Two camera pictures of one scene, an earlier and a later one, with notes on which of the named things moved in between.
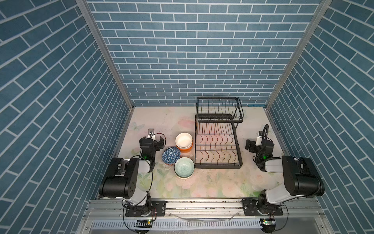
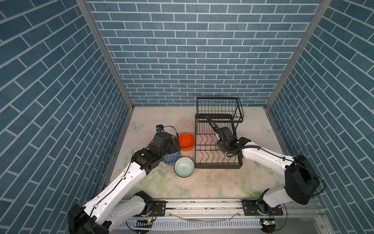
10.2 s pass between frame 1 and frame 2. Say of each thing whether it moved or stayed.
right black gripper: moved
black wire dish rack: stayed
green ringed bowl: stayed
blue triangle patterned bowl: stayed
